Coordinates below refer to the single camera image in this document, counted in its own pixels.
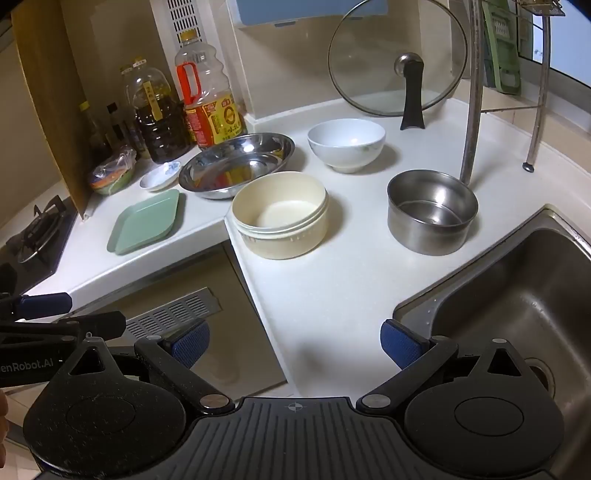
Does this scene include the metal vent grille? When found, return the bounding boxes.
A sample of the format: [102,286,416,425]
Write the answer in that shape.
[122,287,223,340]

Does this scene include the stainless steel sink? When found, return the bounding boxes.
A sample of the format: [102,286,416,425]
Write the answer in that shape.
[392,204,591,416]

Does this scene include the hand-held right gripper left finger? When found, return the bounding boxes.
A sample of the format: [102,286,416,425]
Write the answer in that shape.
[60,318,235,416]

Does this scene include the window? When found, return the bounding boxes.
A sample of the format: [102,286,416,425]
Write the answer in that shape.
[517,0,591,89]

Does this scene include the wooden splash panel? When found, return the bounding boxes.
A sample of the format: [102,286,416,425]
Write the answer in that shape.
[11,0,93,222]

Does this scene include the stainless steel basin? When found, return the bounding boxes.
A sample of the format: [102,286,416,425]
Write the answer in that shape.
[178,132,296,200]

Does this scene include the green square plate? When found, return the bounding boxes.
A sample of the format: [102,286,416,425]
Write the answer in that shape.
[106,189,181,256]

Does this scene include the white perforated pipe cover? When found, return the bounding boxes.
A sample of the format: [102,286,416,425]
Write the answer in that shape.
[163,0,206,49]

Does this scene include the beige plastic bowl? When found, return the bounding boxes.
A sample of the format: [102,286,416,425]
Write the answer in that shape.
[231,171,329,260]

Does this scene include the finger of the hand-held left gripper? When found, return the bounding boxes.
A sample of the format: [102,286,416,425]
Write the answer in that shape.
[0,311,126,347]
[0,292,73,320]

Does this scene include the cabinet door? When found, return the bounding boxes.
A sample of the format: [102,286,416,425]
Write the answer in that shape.
[69,240,290,403]

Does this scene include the white ceramic bowl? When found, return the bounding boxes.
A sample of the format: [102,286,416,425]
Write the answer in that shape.
[307,118,387,174]

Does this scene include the dark oil bottle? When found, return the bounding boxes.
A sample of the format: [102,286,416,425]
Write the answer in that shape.
[122,57,193,165]

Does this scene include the yellow-capped sauce bottle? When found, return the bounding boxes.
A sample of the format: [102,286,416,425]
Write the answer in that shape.
[78,100,110,163]

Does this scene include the plastic-wrapped bowl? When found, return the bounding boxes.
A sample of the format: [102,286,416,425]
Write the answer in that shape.
[89,146,138,196]

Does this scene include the green cutting board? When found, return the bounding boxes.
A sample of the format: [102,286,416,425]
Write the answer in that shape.
[481,0,523,96]

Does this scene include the small flower-print saucer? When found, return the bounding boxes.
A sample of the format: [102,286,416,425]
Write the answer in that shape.
[139,161,182,193]

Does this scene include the sauce bottle yellow label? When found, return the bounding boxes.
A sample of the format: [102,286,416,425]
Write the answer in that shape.
[174,31,248,151]

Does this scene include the glass pot lid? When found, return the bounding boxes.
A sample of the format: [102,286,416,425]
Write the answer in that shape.
[327,0,470,131]

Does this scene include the gas stove burner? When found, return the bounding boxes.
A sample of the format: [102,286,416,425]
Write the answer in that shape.
[0,195,79,292]

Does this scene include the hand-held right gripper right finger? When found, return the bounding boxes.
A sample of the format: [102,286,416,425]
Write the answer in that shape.
[356,318,532,415]

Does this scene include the steel dish rack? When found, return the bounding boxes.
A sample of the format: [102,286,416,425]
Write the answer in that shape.
[479,0,560,174]

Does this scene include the black-capped sauce bottle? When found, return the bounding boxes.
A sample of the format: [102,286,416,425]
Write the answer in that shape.
[105,102,138,155]

